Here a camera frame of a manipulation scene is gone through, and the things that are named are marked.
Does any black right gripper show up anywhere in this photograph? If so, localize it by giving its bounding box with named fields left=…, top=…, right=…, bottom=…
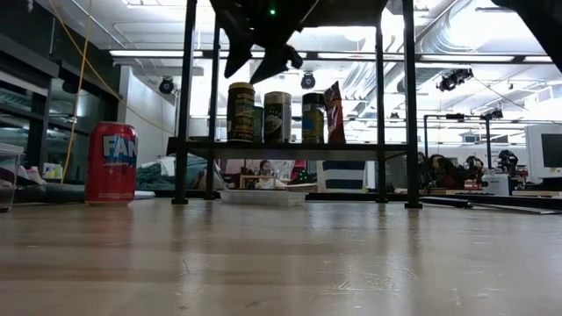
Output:
left=209, top=0, right=315, bottom=85

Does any yellow lid seasoning jar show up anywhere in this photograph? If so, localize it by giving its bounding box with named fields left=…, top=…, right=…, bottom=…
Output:
left=226, top=82, right=256, bottom=143

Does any beige lid spice jar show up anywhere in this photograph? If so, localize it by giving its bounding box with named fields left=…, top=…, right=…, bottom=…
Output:
left=263, top=90, right=293, bottom=144

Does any green black pepper tin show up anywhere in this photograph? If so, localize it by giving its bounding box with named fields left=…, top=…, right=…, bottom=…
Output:
left=253, top=105, right=266, bottom=144

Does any black lid green spice jar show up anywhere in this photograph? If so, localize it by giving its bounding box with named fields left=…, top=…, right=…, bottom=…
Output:
left=301, top=91, right=327, bottom=145

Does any red brown spice packet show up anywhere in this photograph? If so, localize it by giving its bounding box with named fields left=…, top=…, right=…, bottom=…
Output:
left=323, top=80, right=348, bottom=145

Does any black metal wood shelf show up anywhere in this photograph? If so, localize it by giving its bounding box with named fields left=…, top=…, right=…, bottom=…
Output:
left=166, top=0, right=423, bottom=210

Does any person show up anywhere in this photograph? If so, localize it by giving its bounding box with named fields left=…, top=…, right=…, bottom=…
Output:
left=256, top=160, right=286, bottom=190

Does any clear plastic tray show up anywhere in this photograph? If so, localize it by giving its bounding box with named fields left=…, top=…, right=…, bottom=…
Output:
left=219, top=189, right=308, bottom=207

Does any navy white striped box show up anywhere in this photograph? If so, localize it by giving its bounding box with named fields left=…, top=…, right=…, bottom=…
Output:
left=315, top=160, right=368, bottom=194

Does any blue grey cloth pile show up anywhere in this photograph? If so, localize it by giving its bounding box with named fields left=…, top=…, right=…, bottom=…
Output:
left=135, top=153, right=227, bottom=192

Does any red soda can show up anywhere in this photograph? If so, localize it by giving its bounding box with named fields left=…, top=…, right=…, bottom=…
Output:
left=85, top=121, right=140, bottom=206

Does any black ceiling projector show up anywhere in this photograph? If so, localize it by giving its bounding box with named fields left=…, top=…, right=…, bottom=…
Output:
left=436, top=68, right=475, bottom=93

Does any pale small box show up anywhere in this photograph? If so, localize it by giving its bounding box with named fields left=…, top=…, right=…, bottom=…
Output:
left=41, top=162, right=63, bottom=181

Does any black and silver tool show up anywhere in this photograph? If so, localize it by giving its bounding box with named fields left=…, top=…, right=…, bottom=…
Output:
left=419, top=196, right=562, bottom=216

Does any small white bottle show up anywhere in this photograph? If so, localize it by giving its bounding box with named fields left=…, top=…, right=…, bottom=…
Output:
left=25, top=165, right=45, bottom=185

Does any white appliance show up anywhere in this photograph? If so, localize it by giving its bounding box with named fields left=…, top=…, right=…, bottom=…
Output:
left=480, top=174, right=513, bottom=198

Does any clear plastic container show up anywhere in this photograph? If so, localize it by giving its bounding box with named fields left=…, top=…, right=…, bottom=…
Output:
left=0, top=142, right=25, bottom=214

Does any white framed monitor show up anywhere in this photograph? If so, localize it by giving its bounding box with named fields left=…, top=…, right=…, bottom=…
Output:
left=524, top=124, right=562, bottom=181

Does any yellow cable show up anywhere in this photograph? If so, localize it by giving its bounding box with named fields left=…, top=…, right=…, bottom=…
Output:
left=47, top=0, right=133, bottom=184

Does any black pipe stand frame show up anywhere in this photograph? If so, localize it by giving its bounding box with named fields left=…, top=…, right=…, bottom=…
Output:
left=422, top=107, right=505, bottom=172

